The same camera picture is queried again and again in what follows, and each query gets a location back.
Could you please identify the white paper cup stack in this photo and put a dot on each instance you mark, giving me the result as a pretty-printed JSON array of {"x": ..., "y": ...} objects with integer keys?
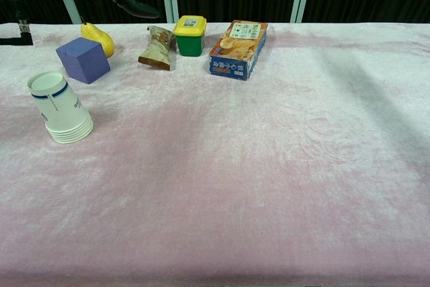
[{"x": 57, "y": 102}]

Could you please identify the yellow pear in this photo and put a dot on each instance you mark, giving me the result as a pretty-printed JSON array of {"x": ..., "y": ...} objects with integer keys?
[{"x": 100, "y": 40}]

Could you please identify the brown snack bar wrapper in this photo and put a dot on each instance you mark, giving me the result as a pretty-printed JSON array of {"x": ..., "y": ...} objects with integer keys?
[{"x": 158, "y": 48}]

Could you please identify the purple foam cube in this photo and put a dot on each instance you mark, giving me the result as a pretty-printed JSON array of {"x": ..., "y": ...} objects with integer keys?
[{"x": 84, "y": 62}]

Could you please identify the green container yellow lid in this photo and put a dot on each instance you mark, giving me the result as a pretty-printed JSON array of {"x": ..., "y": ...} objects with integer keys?
[{"x": 189, "y": 45}]

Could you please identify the blue orange cookie box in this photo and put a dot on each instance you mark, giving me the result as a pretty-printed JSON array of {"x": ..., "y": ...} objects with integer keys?
[{"x": 235, "y": 48}]

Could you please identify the pink fleece tablecloth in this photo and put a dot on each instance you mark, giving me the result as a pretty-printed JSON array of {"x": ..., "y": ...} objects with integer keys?
[{"x": 215, "y": 166}]

